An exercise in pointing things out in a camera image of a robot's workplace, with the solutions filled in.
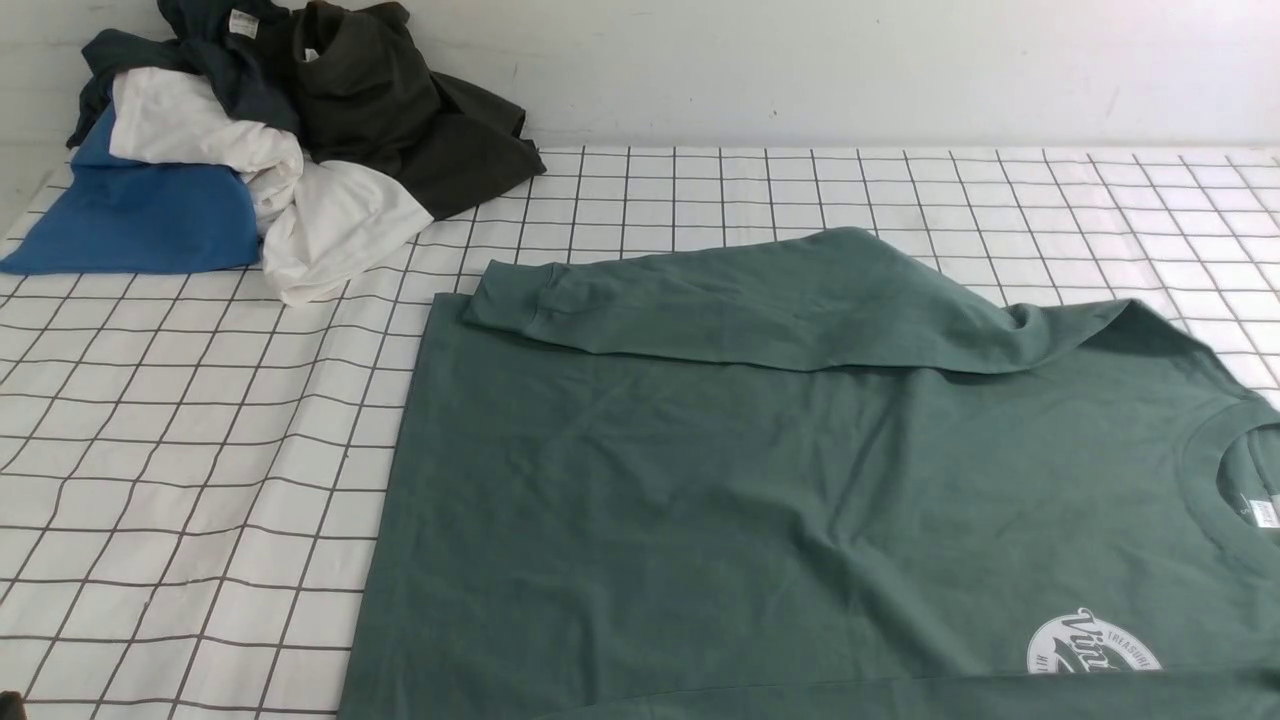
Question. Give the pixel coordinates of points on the white shirt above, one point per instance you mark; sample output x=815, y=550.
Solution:
x=322, y=223

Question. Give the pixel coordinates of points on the blue shirt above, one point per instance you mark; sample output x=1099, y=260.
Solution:
x=121, y=216

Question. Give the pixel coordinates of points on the dark olive shirt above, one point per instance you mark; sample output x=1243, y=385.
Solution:
x=365, y=94

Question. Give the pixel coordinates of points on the white grid tablecloth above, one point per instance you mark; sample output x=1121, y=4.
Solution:
x=193, y=472

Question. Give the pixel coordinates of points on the green long sleeve shirt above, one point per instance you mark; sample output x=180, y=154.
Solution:
x=815, y=479

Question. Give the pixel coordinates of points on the dark navy shirt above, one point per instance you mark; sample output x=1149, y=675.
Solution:
x=217, y=40

